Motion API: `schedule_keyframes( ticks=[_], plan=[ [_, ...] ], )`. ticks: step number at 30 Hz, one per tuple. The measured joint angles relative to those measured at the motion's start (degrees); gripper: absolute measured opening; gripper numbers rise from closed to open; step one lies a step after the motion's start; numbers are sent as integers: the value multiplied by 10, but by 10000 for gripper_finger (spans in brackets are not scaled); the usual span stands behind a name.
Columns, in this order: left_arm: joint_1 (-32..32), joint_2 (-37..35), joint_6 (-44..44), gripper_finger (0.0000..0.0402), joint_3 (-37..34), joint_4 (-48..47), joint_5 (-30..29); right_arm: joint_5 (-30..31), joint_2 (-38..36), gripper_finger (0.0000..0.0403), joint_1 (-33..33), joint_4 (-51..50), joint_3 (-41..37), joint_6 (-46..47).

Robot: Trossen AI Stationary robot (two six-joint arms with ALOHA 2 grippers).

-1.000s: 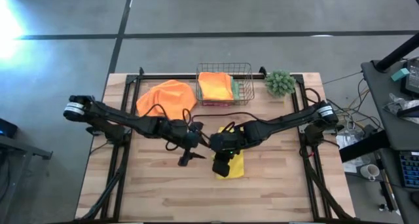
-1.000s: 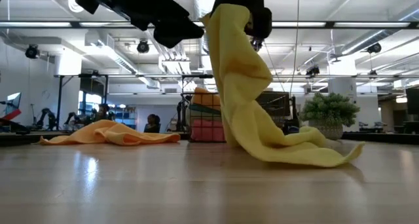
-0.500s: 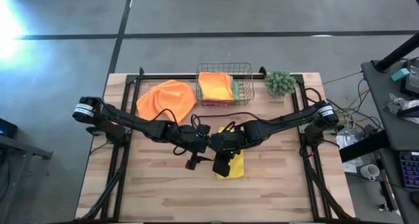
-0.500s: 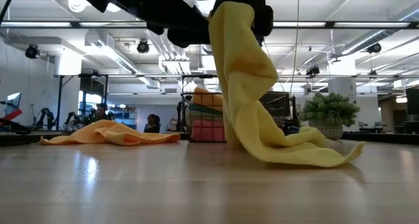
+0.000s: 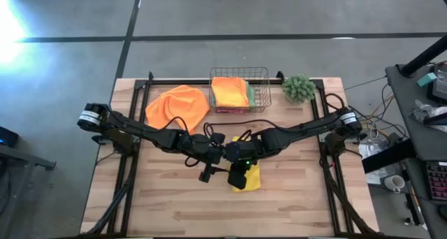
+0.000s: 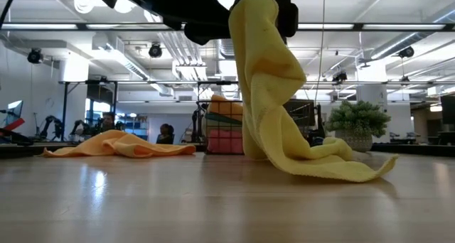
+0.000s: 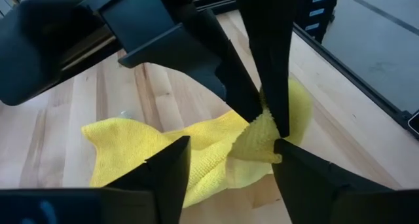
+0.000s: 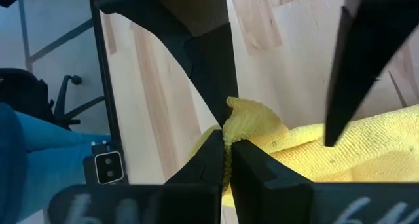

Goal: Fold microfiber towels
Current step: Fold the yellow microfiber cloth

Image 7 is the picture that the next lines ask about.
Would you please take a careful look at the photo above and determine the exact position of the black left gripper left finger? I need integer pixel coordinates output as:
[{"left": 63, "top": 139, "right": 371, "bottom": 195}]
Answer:
[{"left": 0, "top": 135, "right": 192, "bottom": 224}]

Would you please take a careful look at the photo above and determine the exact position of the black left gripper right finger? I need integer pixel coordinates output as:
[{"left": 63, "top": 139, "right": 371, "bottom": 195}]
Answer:
[{"left": 273, "top": 138, "right": 419, "bottom": 224}]

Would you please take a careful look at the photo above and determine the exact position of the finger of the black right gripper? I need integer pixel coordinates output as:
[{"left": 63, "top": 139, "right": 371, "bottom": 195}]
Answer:
[
  {"left": 79, "top": 0, "right": 263, "bottom": 123},
  {"left": 234, "top": 0, "right": 295, "bottom": 138}
]

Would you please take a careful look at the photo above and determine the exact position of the yellow microfiber towel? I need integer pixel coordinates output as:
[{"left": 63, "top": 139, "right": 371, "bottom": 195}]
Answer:
[{"left": 81, "top": 79, "right": 314, "bottom": 209}]

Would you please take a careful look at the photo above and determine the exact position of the black drawer cabinet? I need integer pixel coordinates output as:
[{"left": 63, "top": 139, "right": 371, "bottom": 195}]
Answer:
[{"left": 294, "top": 0, "right": 343, "bottom": 43}]

